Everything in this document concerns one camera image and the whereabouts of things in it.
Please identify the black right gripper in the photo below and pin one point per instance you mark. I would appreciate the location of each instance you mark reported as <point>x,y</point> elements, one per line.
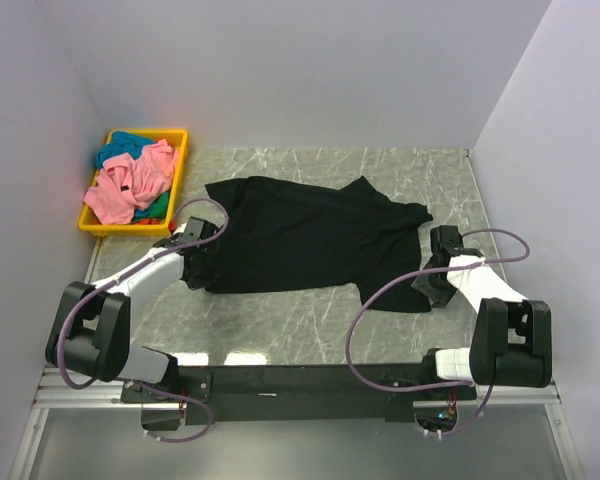
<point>421,283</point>

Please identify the aluminium extrusion rail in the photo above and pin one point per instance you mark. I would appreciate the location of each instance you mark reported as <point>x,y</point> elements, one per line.
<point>53,393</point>

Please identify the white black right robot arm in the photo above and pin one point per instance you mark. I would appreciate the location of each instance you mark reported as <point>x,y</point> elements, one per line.
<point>511,344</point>

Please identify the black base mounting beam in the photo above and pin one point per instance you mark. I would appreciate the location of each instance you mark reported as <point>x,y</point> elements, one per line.
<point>295,392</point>

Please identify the black t shirt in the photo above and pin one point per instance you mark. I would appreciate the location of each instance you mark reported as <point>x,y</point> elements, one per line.
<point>285,236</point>

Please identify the pink t shirt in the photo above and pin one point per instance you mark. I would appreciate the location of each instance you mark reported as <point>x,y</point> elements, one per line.
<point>124,184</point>

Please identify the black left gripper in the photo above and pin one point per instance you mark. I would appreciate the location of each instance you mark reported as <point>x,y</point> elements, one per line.
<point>197,282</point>

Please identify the orange red t shirt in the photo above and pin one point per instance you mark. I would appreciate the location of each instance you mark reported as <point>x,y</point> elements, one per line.
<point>147,222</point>

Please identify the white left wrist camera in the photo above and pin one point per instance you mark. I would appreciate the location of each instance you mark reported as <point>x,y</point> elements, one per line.
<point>176,227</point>

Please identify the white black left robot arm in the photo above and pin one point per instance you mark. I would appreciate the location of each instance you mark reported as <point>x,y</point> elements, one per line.
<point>90,339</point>

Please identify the teal blue t shirt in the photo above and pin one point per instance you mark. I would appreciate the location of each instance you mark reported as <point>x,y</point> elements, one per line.
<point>121,142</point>

